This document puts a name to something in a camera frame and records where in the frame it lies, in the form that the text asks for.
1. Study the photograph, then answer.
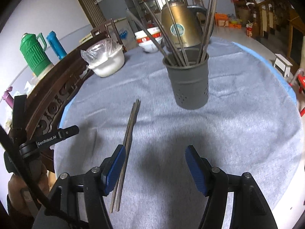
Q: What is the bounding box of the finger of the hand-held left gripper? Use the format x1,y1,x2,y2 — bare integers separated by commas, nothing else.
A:
13,95,28,134
19,125,79,159

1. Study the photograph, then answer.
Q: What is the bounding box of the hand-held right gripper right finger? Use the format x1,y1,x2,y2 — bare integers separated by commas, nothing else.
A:
185,145,278,229

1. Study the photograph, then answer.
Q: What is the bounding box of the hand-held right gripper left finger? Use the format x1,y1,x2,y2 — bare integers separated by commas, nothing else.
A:
31,144,126,229

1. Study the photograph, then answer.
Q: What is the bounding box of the grey metal chopstick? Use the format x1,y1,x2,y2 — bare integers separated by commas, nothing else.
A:
110,99,139,213
116,100,141,212

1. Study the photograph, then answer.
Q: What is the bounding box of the grey metal utensil holder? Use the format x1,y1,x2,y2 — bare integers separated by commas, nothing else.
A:
162,49,209,110

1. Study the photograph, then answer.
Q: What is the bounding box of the bunch of metal chopsticks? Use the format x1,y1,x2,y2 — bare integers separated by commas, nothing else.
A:
126,0,219,67

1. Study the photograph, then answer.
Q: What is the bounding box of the person's left hand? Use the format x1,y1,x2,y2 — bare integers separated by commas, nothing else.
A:
7,164,50,219

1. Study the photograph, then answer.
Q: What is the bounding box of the purple bottle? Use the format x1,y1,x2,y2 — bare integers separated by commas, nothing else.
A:
2,87,15,109

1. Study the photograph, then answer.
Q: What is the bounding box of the dark wooden chair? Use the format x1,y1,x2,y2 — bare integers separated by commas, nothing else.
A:
24,19,127,173

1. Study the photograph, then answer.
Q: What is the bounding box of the grey tablecloth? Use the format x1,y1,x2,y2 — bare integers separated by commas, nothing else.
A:
54,36,305,229

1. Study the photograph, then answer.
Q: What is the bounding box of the green thermos jug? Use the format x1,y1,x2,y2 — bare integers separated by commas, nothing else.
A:
19,33,54,77

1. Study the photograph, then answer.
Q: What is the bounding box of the blue thermos jug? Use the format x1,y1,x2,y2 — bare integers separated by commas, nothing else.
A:
46,31,68,60

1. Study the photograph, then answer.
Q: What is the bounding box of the white pot with plastic bag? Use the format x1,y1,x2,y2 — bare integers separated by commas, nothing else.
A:
80,38,126,78

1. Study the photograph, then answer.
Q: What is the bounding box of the brown wooden door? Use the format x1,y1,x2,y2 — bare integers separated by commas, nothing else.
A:
69,0,107,28

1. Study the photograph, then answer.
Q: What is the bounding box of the blue table cover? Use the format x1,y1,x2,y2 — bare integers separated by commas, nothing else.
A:
58,41,299,128

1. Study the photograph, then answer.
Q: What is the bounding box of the white chest freezer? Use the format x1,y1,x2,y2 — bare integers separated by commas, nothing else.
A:
112,18,138,51

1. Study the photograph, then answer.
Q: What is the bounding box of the red plastic stool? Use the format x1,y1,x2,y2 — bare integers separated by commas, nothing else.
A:
289,68,305,118

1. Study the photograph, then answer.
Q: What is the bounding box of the stack of white red-print bowls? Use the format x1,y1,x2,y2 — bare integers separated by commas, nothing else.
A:
134,27,165,53

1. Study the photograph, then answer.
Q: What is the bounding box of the small white stool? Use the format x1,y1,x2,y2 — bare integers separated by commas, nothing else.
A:
273,53,294,78

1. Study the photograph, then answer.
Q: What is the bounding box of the grey refrigerator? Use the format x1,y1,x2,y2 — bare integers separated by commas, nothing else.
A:
96,0,141,29

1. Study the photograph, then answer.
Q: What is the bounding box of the gold electric kettle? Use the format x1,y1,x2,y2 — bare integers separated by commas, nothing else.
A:
161,0,208,48

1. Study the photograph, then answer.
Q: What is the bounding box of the orange cardboard box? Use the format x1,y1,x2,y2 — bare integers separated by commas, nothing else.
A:
214,12,242,29

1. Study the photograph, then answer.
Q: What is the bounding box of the shelf with goods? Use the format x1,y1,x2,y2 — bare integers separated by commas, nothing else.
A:
130,0,163,22

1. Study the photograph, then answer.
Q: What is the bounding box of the wooden stair railing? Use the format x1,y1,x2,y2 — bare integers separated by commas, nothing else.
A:
254,0,305,65

